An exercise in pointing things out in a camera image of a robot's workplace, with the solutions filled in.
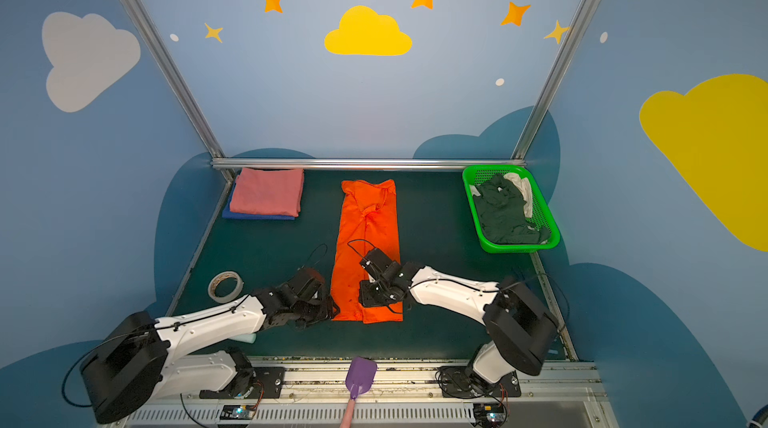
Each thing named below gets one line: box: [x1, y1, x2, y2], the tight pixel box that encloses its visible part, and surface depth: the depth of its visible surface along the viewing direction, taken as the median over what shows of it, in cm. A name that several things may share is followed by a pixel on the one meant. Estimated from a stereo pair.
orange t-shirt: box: [332, 179, 403, 324], surface depth 106 cm
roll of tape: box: [208, 271, 244, 303], surface depth 92 cm
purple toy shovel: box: [340, 356, 377, 428], surface depth 76 cm
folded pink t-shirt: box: [230, 168, 305, 217], surface depth 112 cm
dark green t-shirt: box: [474, 174, 551, 245], surface depth 109 cm
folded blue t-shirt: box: [222, 175, 295, 221], surface depth 108 cm
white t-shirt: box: [503, 172, 533, 219], surface depth 113 cm
